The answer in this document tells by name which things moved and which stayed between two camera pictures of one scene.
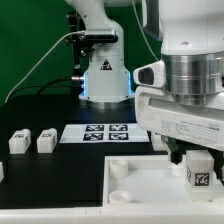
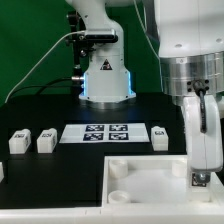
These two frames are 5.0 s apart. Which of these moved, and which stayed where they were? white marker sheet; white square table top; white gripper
Moved: white gripper
Stayed: white square table top; white marker sheet
